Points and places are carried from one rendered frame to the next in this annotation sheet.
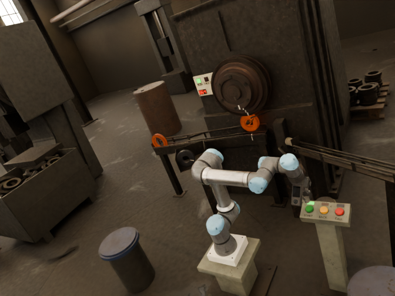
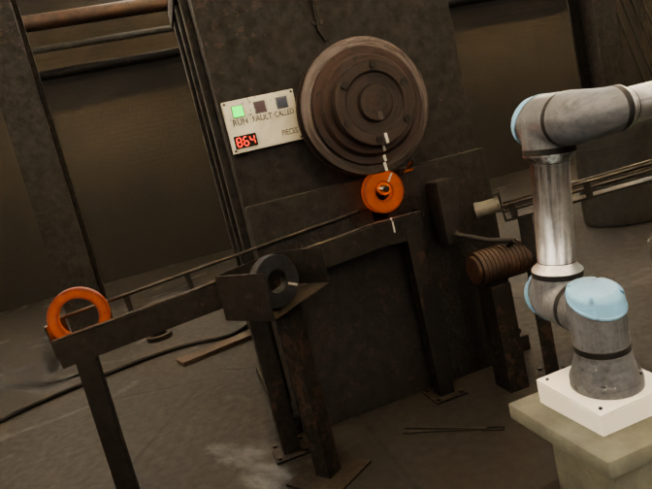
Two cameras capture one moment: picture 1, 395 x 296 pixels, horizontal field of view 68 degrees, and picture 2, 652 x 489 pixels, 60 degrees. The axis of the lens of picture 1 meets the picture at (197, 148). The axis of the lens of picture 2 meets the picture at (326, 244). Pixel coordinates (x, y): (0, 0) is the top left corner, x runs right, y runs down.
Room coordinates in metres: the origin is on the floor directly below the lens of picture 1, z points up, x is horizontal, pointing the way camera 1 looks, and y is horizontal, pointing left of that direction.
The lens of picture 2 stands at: (1.26, 1.32, 0.99)
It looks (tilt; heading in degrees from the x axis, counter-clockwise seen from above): 9 degrees down; 305
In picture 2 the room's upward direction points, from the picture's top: 13 degrees counter-clockwise
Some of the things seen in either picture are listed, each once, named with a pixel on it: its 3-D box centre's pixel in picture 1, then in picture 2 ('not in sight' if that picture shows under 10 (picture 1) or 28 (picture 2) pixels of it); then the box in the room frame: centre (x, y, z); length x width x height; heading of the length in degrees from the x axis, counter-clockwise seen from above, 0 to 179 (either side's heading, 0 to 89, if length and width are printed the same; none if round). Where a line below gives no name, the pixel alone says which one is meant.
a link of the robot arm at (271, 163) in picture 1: (269, 166); not in sight; (1.24, -0.30, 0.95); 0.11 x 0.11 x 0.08; 44
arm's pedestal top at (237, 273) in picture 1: (229, 255); (611, 412); (1.48, 0.05, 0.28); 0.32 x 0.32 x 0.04; 50
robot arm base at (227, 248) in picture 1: (223, 241); (603, 362); (1.48, 0.06, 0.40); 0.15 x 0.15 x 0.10
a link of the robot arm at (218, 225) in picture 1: (217, 227); (595, 312); (1.48, 0.06, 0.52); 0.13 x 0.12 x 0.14; 134
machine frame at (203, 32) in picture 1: (265, 93); (341, 177); (2.54, -0.75, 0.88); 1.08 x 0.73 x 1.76; 49
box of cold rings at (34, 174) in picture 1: (40, 193); not in sight; (3.49, 2.06, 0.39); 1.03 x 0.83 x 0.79; 143
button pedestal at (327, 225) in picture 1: (332, 250); not in sight; (1.21, -0.51, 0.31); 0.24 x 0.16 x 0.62; 49
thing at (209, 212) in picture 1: (202, 182); (297, 373); (2.34, 0.07, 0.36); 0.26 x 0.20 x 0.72; 84
